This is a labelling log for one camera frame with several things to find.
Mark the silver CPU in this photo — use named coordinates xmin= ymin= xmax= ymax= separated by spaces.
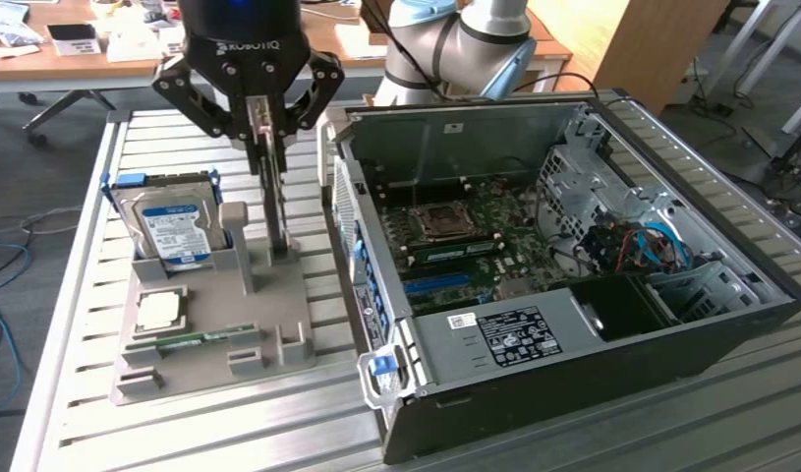
xmin=135 ymin=292 xmax=184 ymax=331

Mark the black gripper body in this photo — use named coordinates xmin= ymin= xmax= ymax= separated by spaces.
xmin=176 ymin=0 xmax=314 ymax=98

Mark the CPU socket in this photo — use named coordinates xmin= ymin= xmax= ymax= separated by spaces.
xmin=410 ymin=201 xmax=471 ymax=243

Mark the white cardboard box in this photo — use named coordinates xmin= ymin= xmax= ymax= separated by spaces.
xmin=104 ymin=29 xmax=166 ymax=64

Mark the white paper stack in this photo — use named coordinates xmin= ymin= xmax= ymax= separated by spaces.
xmin=334 ymin=22 xmax=388 ymax=60

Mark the blue data wire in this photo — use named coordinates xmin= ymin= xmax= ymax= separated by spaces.
xmin=642 ymin=223 xmax=694 ymax=269

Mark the grey wheeled base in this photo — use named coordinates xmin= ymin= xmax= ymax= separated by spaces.
xmin=20 ymin=87 xmax=183 ymax=148

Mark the green graphics card black fan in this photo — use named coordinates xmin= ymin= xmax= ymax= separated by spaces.
xmin=247 ymin=92 xmax=296 ymax=260

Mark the brown cardboard box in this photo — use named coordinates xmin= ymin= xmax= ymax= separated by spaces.
xmin=360 ymin=0 xmax=392 ymax=34

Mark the green RAM stick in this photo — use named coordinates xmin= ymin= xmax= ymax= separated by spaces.
xmin=123 ymin=324 xmax=258 ymax=351
xmin=414 ymin=240 xmax=502 ymax=266

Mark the black open PC case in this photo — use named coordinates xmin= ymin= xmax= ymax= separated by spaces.
xmin=315 ymin=95 xmax=801 ymax=466

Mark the blue expansion slot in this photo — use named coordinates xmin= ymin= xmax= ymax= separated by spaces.
xmin=403 ymin=272 xmax=471 ymax=296

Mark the grey parts rack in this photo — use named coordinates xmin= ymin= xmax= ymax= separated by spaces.
xmin=110 ymin=200 xmax=320 ymax=407

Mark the silver power supply unit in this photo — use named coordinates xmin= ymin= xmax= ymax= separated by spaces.
xmin=392 ymin=287 xmax=602 ymax=387

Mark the small white printed box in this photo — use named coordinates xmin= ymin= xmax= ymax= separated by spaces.
xmin=158 ymin=25 xmax=187 ymax=58

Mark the clear plastic bag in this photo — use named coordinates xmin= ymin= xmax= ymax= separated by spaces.
xmin=0 ymin=12 xmax=46 ymax=46

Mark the hard disk blue caddy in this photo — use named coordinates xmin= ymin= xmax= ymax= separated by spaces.
xmin=100 ymin=166 xmax=235 ymax=272

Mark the black and white box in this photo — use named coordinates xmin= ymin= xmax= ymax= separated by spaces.
xmin=46 ymin=23 xmax=104 ymax=57

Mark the green motherboard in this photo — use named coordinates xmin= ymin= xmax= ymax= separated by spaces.
xmin=372 ymin=179 xmax=576 ymax=316

